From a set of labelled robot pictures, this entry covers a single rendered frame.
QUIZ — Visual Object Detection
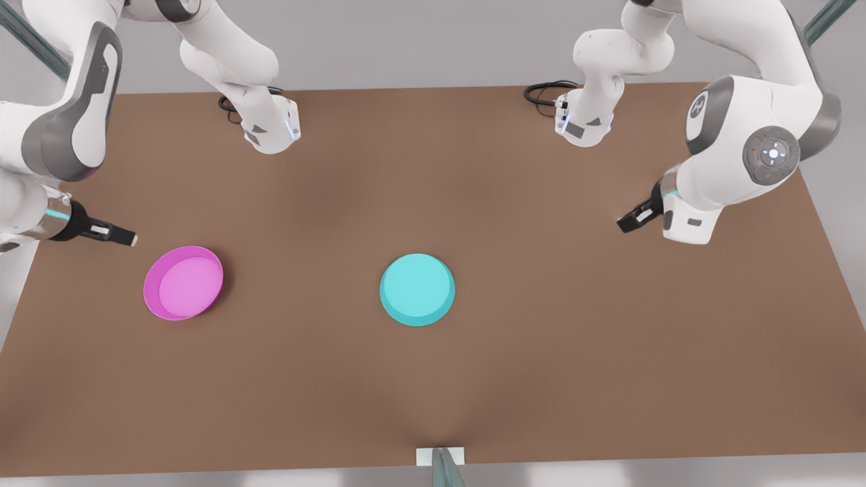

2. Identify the blue plate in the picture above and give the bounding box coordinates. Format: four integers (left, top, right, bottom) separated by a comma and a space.
380, 254, 456, 327

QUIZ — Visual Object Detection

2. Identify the silver frame post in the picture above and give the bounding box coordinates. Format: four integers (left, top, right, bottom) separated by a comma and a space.
802, 0, 857, 45
416, 446, 466, 487
0, 5, 72, 82

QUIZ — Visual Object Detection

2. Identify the black cable loop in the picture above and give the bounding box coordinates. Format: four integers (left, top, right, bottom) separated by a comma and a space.
218, 86, 286, 126
524, 80, 580, 118

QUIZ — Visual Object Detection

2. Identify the pink plate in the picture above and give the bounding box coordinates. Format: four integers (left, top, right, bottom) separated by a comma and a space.
143, 246, 225, 321

